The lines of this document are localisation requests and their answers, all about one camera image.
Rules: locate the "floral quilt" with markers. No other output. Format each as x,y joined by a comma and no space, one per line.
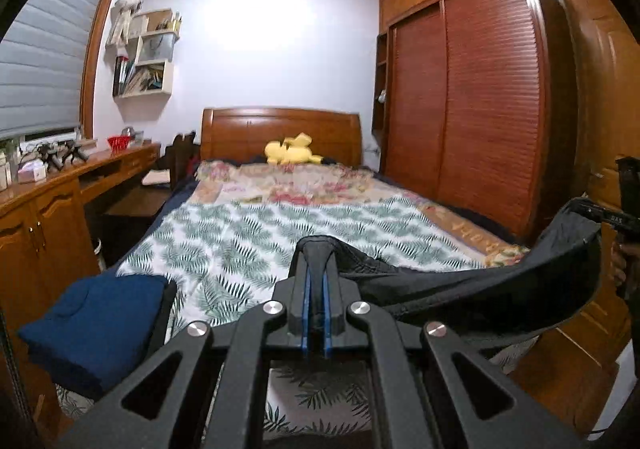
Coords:
220,182

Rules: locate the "pink tissue box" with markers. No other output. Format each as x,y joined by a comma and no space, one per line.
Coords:
33,171

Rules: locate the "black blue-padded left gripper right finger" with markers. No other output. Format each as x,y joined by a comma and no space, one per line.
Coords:
428,389

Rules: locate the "black jacket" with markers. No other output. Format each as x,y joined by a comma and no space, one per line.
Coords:
490,307

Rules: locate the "grey window blind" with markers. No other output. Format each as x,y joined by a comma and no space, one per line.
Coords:
42,59

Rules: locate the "person's right hand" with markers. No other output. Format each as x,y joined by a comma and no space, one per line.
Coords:
618,264

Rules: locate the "red basket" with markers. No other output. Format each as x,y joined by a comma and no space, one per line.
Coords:
119,143

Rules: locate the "wooden bed headboard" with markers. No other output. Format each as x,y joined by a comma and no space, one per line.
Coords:
241,134

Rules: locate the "dark wooden chair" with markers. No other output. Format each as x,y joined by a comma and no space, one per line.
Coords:
177,164

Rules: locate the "wooden desk with cabinets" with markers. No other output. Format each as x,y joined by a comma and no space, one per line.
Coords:
46,246

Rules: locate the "tied cream curtain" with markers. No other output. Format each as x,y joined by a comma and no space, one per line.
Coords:
126,10

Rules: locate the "fern print white blanket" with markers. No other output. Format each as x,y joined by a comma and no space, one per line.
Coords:
227,257

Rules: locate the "white wall shelf unit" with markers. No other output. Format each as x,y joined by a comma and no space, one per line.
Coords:
144,62

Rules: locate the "folded navy blue garment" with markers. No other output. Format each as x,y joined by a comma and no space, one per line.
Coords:
100,330

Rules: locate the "yellow plush toy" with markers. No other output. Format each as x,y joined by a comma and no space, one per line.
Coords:
291,151

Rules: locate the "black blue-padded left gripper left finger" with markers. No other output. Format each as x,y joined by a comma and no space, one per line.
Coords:
204,382

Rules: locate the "black handheld devices on desk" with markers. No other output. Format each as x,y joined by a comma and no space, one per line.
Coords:
56,154

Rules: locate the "wooden louvered wardrobe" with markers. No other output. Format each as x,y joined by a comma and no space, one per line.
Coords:
476,106

